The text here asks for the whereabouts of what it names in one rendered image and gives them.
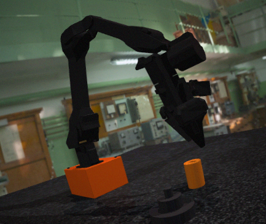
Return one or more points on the orange cylinder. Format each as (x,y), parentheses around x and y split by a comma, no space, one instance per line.
(194,173)

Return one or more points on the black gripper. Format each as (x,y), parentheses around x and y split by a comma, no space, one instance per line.
(185,116)

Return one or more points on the dark stepped round pedestal with shaft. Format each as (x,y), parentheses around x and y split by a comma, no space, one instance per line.
(172,208)

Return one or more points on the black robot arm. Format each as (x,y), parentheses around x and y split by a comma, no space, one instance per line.
(182,53)

